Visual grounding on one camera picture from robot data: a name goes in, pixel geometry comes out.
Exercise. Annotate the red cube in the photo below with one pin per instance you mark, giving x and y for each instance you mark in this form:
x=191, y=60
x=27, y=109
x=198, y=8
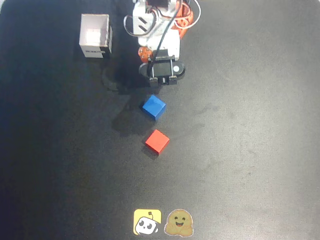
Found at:
x=157, y=140

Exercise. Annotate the white cardboard box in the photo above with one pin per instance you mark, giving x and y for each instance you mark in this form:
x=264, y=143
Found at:
x=93, y=47

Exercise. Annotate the blue cube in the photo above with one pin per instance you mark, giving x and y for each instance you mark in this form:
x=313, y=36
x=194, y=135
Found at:
x=154, y=107

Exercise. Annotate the black table mat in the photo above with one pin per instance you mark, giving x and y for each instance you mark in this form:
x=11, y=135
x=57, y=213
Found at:
x=250, y=130

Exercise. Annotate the yellow robot sticker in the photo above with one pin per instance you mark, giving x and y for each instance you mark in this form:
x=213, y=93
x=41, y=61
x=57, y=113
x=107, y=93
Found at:
x=147, y=222

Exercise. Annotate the smiling hugging face sticker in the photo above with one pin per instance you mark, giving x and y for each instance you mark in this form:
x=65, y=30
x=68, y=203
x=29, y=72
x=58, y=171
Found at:
x=179, y=223

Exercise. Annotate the black gripper-mounted camera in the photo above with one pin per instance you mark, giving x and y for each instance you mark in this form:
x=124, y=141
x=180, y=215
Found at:
x=162, y=68

